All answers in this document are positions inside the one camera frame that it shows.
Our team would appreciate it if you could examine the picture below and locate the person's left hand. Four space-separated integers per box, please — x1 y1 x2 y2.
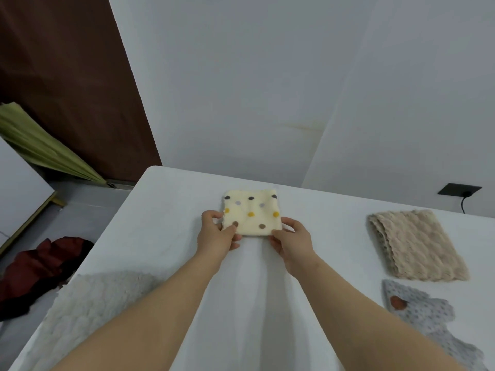
196 210 242 263

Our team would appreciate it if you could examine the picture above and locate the person's right hand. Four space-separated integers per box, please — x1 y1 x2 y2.
269 216 320 279

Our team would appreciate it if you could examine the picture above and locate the yellow polka dot cloth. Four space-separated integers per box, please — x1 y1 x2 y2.
222 189 283 237

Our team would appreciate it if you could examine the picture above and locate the beige textured towel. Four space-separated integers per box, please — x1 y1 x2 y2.
367 209 471 282

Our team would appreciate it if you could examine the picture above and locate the grey fluffy towel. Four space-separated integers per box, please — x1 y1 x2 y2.
23 271 163 371

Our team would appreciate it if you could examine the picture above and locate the grey floral cloth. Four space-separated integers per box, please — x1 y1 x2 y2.
382 279 490 371

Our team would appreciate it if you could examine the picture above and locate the person's right forearm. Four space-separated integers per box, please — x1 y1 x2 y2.
292 257 476 371

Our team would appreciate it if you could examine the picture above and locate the person's left forearm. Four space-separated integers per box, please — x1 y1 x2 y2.
52 252 225 371

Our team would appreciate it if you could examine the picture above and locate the white marble table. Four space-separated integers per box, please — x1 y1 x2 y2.
7 165 495 371

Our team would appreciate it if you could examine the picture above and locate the dark red cloth on floor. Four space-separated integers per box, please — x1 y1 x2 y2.
0 236 95 321

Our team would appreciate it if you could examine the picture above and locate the green folded umbrella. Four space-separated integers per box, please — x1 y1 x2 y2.
0 102 117 189

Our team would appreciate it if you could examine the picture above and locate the white cabinet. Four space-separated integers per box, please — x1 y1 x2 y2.
0 137 57 256

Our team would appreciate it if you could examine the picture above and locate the dark brown wooden door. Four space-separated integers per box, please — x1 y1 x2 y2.
0 0 163 184

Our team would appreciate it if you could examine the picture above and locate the black wall socket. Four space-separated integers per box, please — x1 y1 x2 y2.
437 183 483 197

